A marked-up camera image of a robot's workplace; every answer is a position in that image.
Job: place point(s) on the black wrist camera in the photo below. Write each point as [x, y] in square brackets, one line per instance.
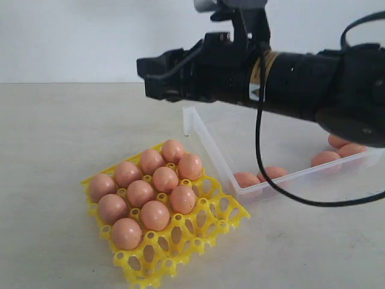
[248, 17]

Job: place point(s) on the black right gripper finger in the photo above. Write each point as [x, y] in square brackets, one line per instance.
[166, 64]
[164, 88]

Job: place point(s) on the brown egg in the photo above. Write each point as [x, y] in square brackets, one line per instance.
[150, 160]
[139, 192]
[155, 215]
[126, 234]
[273, 172]
[165, 179]
[190, 167]
[351, 149]
[326, 157]
[101, 184]
[126, 173]
[172, 151]
[112, 208]
[182, 199]
[337, 142]
[245, 180]

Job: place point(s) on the yellow plastic egg tray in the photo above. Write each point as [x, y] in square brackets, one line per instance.
[159, 253]

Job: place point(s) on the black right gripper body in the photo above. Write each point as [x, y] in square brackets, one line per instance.
[217, 69]

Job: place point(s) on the clear plastic container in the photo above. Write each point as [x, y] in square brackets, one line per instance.
[228, 135]

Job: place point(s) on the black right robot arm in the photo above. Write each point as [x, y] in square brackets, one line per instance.
[342, 91]

